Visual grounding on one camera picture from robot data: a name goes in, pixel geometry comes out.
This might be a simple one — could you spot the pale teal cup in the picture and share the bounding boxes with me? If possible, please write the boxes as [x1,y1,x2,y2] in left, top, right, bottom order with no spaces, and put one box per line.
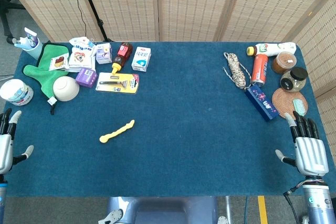
[26,37,44,61]

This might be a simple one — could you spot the white blue milk carton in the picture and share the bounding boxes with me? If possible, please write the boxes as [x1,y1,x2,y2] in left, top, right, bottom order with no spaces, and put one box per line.
[131,46,152,72]

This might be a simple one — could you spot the white bottle yellow cap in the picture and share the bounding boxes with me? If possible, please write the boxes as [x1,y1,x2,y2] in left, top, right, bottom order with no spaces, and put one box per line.
[246,42,297,57]

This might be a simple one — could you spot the brown paste plastic jar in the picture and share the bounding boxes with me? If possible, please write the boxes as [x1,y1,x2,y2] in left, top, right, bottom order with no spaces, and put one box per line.
[271,51,297,74]

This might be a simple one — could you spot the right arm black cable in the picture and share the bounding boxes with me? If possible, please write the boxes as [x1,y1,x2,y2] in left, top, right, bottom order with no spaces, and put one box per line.
[282,179,307,224]

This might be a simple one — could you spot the white cartoon snack bag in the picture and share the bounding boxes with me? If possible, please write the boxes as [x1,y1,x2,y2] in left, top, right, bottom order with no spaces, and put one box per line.
[67,47,97,73]

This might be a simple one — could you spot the black office chair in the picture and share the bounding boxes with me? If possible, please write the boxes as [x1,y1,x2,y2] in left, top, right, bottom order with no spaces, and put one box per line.
[0,0,27,45]

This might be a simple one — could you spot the light blue toothbrush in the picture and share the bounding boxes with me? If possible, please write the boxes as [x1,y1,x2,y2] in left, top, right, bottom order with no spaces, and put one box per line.
[14,37,31,50]

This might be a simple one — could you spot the black tripod stand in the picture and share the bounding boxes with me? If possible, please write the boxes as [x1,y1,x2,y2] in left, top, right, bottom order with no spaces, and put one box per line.
[76,0,112,42]

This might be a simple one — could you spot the orange drink can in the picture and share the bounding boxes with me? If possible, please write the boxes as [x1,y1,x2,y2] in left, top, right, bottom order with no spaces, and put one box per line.
[251,54,269,88]

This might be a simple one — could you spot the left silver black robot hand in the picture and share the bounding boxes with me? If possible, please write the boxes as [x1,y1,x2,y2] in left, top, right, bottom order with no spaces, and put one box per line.
[0,108,35,175]

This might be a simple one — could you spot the cake picture snack packet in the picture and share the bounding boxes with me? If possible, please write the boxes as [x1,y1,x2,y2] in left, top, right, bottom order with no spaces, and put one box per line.
[49,52,69,72]

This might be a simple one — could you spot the long dark blue box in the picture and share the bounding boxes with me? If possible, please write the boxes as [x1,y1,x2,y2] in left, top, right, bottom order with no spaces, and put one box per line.
[244,84,280,122]

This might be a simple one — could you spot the round woven coaster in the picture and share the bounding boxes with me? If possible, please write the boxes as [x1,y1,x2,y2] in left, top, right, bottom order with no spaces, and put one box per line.
[271,88,309,120]

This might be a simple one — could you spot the white blue plastic packet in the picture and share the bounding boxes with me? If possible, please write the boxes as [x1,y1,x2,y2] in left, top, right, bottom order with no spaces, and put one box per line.
[69,36,97,51]

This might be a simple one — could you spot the cream upturned bowl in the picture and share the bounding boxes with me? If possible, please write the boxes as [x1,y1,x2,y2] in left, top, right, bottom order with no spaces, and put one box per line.
[52,76,80,102]

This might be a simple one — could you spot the coiled beige patterned rope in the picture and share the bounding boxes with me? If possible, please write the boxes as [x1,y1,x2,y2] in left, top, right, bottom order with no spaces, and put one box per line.
[223,52,251,90]

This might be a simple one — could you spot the brown sauce bottle yellow cap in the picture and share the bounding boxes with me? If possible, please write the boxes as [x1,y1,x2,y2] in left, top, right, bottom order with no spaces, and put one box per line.
[111,42,134,75]

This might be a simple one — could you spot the thin black hanging cable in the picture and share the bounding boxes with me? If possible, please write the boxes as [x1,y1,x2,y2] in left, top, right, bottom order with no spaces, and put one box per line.
[67,0,87,38]

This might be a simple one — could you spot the mint green hair brush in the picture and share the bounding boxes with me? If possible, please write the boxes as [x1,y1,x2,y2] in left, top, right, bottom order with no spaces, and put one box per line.
[292,98,307,116]

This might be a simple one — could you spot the glass jar black lid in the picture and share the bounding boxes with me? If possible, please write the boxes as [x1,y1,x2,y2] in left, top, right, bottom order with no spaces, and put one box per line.
[280,67,309,93]

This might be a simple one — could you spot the white tub with blue label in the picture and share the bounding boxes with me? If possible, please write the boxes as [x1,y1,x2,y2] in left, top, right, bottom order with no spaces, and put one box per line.
[0,79,34,106]

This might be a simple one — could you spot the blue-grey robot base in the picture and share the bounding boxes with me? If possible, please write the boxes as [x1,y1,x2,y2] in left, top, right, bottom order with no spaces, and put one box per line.
[98,196,229,224]

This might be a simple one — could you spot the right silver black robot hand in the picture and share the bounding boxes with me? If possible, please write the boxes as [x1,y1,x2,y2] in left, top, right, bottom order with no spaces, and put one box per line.
[275,111,330,177]

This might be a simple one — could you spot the green microfibre cloth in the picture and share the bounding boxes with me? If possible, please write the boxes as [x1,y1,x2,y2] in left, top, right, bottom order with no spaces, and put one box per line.
[23,42,70,116]

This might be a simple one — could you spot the razor in yellow blister pack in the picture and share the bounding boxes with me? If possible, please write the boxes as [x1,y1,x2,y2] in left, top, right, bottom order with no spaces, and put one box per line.
[95,72,140,95]

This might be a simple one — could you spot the yellow floor tape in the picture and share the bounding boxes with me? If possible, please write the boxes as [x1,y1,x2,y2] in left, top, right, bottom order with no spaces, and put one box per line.
[257,195,268,224]

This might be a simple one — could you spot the purple white drink carton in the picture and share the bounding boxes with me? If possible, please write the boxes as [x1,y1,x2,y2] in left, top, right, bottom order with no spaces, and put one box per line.
[96,42,113,65]

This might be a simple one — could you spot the small purple box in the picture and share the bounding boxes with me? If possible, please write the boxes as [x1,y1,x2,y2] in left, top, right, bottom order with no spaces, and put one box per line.
[75,67,98,89]

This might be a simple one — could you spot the white blue toothpaste tube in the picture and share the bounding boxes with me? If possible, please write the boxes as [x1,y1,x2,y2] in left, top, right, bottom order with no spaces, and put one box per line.
[24,27,38,49]

